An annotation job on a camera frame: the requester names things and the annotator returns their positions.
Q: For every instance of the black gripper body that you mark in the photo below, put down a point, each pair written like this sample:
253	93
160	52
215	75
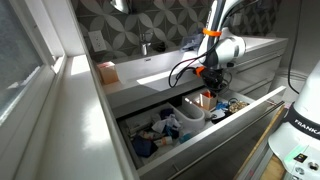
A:
213	78

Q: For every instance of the square beige cup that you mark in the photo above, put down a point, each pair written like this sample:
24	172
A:
108	74
210	104

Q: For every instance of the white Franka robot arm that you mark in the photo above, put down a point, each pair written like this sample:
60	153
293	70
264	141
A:
226	50

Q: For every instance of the white drawer organizer bin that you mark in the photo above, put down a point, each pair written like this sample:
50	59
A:
193	121

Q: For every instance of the open white vanity drawer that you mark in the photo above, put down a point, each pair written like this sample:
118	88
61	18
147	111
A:
213	135

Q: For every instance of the closed white vanity drawer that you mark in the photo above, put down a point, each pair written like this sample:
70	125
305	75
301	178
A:
260	91
256	76

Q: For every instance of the white double sink countertop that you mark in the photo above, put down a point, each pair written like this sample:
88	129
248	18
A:
150	70

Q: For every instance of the chrome sink faucet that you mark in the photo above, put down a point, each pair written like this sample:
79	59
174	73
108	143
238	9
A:
144	46

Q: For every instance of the white window sill ledge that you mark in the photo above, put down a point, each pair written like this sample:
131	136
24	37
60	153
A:
76	126

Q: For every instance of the white framed window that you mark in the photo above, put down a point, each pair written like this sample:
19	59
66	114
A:
20	56

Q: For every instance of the black hair accessories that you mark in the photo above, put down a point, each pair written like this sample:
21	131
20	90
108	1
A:
221	117

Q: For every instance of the gold patterned scrunchie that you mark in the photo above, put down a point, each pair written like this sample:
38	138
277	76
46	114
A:
238	106

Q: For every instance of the crumpled grey-blue cloth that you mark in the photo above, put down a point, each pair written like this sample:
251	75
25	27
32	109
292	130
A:
190	43

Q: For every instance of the dark blue small item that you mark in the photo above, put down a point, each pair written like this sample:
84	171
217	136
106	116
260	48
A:
166	113

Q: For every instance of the teal small bottle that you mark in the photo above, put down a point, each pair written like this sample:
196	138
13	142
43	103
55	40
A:
185	137

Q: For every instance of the small black countertop object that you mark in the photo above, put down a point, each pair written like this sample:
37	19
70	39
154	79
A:
160	47

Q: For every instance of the white orange tube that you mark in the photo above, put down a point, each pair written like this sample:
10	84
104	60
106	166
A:
164	141

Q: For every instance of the white toilet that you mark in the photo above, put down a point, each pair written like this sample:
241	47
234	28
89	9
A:
283	85

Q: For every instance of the dark blue pouch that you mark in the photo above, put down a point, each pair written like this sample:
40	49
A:
143	146

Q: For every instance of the wooden table board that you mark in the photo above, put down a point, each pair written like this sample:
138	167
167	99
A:
273	170

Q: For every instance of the white wall outlet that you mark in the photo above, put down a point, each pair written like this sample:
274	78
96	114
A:
97	41
237	20

